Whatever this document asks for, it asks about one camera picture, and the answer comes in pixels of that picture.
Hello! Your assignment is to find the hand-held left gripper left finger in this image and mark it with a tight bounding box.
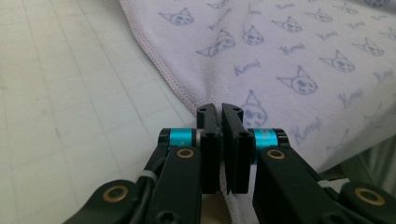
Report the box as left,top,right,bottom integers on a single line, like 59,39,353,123
158,103,223,195

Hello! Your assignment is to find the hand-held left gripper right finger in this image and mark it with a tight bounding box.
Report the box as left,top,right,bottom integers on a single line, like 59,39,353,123
220,102,290,195

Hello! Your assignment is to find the lilac printed towel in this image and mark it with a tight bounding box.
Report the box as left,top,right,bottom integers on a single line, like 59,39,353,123
120,0,396,224

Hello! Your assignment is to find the white grid mat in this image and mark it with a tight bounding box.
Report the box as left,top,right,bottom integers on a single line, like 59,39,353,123
0,0,396,224

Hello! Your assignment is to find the thin black wire with tie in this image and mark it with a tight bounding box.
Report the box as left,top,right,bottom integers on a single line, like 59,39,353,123
129,157,167,224

